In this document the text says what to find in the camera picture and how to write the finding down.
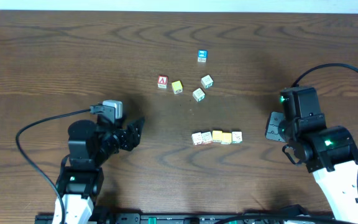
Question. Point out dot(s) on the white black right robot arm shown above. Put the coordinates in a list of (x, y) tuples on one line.
[(329, 154)]

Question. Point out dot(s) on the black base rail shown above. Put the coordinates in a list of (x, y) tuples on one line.
[(136, 218)]

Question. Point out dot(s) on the plain block green edge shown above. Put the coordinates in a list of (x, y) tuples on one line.
[(207, 81)]

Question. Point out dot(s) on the yellow top ball block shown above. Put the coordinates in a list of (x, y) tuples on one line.
[(177, 87)]

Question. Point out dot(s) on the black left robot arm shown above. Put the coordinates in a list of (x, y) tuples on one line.
[(81, 176)]

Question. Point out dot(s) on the wooden block violin picture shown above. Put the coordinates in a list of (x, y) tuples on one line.
[(236, 137)]

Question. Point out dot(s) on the wooden letter B hammer block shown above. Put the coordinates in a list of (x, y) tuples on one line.
[(226, 138)]

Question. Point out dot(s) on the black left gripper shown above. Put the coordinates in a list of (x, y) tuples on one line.
[(124, 137)]

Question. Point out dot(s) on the wooden block snail picture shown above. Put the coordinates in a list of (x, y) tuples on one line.
[(207, 137)]

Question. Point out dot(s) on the blue top wooden block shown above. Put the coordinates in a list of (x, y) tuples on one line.
[(202, 56)]

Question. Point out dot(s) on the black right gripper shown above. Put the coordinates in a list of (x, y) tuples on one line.
[(271, 130)]

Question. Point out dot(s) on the red letter A block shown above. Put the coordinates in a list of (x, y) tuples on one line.
[(162, 81)]

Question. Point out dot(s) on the wooden block red side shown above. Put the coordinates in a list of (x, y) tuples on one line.
[(197, 138)]

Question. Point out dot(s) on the wooden block dragonfly picture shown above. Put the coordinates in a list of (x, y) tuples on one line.
[(198, 94)]

